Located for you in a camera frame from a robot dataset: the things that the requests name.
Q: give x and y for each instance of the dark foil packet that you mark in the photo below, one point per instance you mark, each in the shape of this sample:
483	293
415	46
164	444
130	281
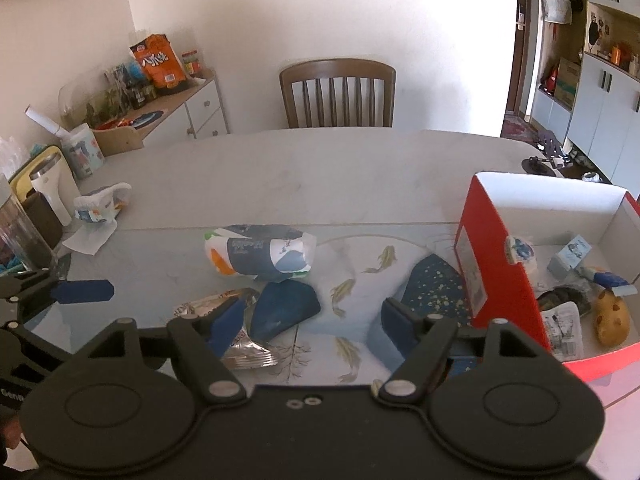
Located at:
562	297

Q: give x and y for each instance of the light blue small carton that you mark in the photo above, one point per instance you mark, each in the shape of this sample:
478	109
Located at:
570	255

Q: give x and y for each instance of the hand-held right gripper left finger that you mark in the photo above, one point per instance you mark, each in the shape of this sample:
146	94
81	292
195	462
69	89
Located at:
225	325

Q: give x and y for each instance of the dark blue round mat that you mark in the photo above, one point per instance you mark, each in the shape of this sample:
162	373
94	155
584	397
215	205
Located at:
147	119

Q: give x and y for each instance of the white blue orange packet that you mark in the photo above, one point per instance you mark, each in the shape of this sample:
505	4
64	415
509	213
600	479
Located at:
260	252

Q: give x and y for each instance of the plain blue fabric pad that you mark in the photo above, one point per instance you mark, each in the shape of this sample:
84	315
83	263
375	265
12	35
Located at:
282	310

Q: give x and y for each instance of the yellow blue small packet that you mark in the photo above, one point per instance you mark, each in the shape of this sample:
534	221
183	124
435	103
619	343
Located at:
607	280

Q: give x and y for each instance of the rolled white paper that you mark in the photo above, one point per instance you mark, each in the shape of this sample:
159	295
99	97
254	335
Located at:
45	121

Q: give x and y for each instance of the red lid jar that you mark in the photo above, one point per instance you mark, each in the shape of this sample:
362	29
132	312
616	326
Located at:
190	65

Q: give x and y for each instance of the grey hanging tote bag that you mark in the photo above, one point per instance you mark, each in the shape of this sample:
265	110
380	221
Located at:
557	9

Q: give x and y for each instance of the yellow capybara toy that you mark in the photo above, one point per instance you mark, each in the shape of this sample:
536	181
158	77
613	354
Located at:
611	317

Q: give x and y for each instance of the white thermos jug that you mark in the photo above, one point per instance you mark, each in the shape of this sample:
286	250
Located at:
50	185

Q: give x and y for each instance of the red cardboard box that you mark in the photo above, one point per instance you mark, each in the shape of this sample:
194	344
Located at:
515	300

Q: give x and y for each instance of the dark slipper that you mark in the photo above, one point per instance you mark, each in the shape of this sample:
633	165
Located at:
535	166

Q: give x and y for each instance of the white sideboard wooden top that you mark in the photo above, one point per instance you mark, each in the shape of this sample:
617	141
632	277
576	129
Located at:
202	105

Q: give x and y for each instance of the white tissue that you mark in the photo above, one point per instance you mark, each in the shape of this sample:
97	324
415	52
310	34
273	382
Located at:
90	240

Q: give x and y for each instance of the clear bottle white cap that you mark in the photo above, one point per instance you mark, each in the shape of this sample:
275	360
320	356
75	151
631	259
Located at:
20	235

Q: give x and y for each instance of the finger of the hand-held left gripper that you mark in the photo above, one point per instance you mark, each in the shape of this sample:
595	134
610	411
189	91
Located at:
35	340
82	291

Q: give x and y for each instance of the speckled blue fabric pad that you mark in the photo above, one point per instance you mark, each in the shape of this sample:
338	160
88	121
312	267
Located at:
435	285

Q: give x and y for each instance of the clear glass tank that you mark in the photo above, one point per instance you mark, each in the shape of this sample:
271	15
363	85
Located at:
85	105

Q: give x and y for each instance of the patterned floor rug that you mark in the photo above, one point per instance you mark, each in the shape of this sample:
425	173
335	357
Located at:
515	127

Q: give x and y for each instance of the cardboard storage box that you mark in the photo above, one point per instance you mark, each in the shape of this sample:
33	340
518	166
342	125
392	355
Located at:
567	82

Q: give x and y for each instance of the orange snack bag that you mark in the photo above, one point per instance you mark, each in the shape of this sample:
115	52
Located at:
160	65

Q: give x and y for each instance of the yellow edged tray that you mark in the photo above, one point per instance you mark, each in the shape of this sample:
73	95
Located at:
22	172

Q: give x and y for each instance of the orange bottle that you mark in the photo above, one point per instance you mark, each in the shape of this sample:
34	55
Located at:
616	53

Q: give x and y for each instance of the white wooden wall cabinet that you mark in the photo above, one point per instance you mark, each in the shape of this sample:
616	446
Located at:
610	125

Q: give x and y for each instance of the white round bread packet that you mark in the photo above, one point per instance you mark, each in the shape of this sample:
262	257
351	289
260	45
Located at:
520	252

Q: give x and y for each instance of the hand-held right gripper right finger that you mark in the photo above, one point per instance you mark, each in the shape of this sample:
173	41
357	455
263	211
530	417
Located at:
397	325

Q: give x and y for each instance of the printed white cup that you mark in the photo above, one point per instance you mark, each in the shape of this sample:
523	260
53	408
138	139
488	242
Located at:
84	155

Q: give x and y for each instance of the silver foil snack packet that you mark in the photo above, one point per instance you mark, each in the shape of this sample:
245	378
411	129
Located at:
250	355

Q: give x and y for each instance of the white packet black print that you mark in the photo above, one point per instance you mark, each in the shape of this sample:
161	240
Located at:
565	330

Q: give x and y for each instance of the wooden slat-back chair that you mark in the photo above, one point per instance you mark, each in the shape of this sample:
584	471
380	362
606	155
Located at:
337	69

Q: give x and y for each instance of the black sandal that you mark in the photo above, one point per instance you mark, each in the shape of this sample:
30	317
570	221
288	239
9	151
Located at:
550	145

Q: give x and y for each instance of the crumpled white blue packet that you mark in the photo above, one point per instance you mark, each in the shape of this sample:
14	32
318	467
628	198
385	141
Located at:
97	205

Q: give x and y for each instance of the dark brown door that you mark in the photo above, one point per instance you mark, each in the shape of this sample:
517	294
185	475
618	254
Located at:
522	60

